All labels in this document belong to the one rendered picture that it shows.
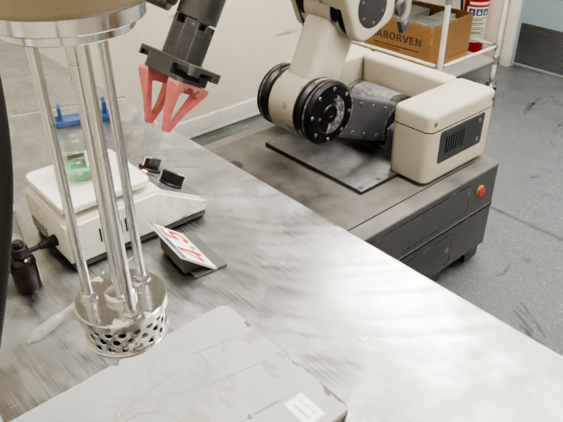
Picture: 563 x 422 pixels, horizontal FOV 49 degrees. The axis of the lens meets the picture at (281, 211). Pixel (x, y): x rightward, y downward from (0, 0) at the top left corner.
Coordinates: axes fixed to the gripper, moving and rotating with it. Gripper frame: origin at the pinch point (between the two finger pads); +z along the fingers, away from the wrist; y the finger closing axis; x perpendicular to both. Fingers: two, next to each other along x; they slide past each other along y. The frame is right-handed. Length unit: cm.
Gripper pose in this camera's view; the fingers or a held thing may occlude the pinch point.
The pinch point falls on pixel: (158, 121)
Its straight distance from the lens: 89.1
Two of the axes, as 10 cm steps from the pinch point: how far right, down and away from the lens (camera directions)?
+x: 5.0, 0.3, 8.6
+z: -3.8, 9.1, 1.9
